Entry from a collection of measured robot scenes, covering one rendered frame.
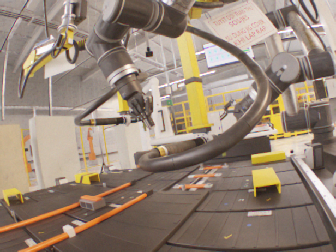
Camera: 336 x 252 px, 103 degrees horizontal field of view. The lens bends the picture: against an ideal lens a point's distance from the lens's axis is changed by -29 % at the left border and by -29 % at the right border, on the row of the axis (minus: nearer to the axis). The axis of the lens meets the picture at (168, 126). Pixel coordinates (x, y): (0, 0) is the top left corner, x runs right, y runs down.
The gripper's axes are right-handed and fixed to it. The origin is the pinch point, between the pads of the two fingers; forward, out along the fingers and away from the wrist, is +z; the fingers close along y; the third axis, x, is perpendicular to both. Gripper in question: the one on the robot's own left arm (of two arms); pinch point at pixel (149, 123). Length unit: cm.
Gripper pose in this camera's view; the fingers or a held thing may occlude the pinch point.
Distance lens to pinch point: 60.8
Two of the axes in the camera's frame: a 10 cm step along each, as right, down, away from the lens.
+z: 5.0, 8.6, 0.9
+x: 5.6, -4.0, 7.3
